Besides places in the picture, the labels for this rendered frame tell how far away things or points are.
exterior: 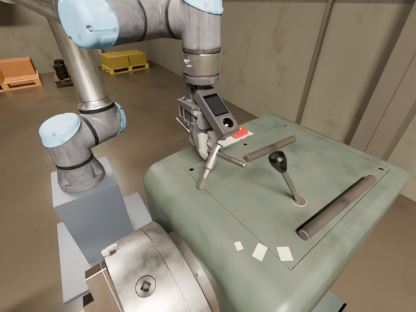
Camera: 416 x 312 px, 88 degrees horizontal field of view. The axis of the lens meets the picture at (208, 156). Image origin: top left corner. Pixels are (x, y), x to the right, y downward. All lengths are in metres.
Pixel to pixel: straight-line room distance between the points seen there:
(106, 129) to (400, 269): 2.19
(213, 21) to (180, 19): 0.06
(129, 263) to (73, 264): 0.68
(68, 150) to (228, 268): 0.58
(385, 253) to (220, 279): 1.99
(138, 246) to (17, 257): 1.94
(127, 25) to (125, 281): 0.43
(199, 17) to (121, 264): 0.45
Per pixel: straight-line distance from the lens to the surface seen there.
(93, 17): 0.39
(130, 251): 0.48
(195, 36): 0.43
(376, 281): 2.15
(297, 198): 0.53
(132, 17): 0.43
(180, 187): 0.54
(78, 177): 0.83
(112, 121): 0.83
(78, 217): 0.90
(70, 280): 1.10
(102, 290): 0.53
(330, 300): 1.28
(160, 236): 0.48
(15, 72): 7.02
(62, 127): 0.77
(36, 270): 2.22
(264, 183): 0.56
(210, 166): 0.51
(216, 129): 0.43
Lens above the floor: 1.63
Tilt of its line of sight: 36 degrees down
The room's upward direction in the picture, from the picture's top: straight up
